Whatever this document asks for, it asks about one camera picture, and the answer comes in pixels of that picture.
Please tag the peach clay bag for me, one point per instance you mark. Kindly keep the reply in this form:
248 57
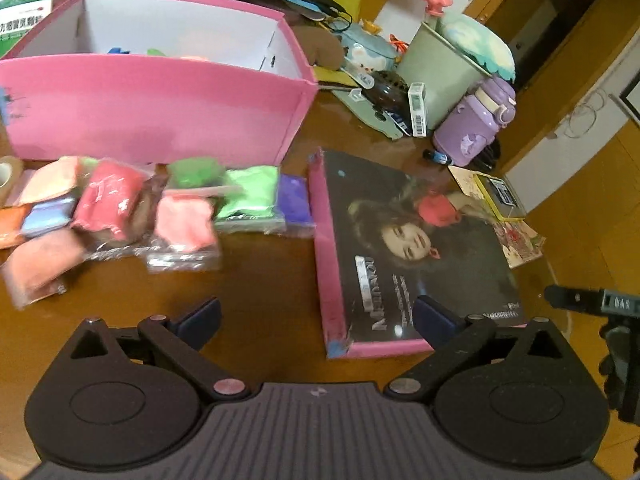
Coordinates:
52 181

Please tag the red clay bag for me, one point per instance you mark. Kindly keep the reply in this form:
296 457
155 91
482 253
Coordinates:
109 198

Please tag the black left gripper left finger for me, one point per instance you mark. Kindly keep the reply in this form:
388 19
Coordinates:
158 360

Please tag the pastel plush toy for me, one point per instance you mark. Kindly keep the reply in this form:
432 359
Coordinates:
472 38

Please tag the light green clay bag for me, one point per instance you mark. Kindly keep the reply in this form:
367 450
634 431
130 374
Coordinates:
253 207

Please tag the pink box lid with portrait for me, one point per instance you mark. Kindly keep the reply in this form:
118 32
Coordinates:
383 239

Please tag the dark purple clay bag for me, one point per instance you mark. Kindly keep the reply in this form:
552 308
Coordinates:
294 206

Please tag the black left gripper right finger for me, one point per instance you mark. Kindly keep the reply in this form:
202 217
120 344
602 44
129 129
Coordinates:
458 344

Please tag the grey green bucket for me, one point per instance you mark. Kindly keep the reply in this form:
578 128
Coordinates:
446 73

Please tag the light blue clay bag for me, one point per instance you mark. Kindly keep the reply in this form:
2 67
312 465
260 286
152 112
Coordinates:
49 216

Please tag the coral pink clay bag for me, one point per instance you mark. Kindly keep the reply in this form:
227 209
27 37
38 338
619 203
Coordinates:
184 238

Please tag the tan bandage tape roll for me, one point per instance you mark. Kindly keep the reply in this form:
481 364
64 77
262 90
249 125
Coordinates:
11 169

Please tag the orange clay bag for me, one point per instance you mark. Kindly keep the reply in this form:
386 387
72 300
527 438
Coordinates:
11 221

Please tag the purple water bottle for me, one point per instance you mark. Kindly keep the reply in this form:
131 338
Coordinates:
475 121

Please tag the light pink clay bag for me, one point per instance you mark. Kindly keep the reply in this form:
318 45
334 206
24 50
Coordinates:
34 269

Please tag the yellow framed small book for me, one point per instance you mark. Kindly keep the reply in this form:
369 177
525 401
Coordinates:
501 200

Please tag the pink cardboard box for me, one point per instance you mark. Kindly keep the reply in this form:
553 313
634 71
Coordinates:
155 81

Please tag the white barcode small box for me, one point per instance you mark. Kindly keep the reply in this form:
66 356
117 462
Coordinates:
416 99

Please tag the dark green clay bag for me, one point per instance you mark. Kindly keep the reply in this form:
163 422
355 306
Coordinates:
195 172

